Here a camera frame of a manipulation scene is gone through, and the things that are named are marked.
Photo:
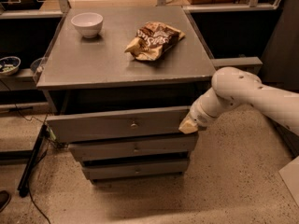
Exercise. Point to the grey side shelf left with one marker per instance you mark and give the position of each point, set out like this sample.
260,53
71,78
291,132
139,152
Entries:
21,81

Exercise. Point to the black shoe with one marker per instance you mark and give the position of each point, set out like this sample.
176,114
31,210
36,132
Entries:
5,198

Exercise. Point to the white ceramic bowl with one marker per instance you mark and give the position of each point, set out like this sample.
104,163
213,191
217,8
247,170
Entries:
88,24

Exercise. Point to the brown chip bag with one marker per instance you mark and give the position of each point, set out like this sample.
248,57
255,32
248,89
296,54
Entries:
152,40

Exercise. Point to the grey drawer cabinet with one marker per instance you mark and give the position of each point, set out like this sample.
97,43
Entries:
97,75

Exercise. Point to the blue patterned bowl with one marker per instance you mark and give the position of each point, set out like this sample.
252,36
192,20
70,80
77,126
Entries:
9,65

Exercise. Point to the black floor bar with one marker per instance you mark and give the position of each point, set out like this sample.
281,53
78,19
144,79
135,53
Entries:
23,185

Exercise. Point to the grey top drawer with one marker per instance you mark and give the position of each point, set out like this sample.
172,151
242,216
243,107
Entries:
117,124

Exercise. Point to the grey side shelf right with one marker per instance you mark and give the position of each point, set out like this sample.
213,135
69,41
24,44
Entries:
249,64

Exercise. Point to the grey bottom drawer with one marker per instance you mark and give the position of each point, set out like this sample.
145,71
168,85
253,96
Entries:
158,165

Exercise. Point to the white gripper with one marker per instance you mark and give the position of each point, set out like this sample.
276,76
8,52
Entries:
199,117

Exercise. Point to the grey middle drawer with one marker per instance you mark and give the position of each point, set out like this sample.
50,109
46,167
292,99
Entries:
133,147

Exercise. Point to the clear plastic container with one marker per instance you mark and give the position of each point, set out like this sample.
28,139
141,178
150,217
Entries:
37,67

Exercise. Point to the grey drawer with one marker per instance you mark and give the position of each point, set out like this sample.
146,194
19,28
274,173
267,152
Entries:
133,147
158,165
117,124

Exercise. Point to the grey side shelf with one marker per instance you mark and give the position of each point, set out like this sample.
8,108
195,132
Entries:
21,81
249,64

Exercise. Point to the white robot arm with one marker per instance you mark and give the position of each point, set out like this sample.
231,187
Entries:
232,87

